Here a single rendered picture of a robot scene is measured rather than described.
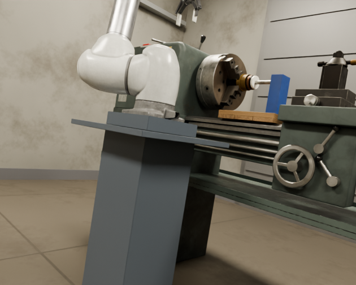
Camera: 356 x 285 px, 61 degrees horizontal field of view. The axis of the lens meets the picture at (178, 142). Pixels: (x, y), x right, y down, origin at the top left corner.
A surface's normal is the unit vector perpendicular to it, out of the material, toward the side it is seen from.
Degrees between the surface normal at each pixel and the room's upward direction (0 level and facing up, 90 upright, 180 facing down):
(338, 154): 90
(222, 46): 90
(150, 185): 90
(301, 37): 90
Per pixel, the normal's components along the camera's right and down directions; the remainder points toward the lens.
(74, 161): 0.71, 0.13
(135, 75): -0.20, 0.07
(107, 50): -0.07, -0.26
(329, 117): -0.71, -0.09
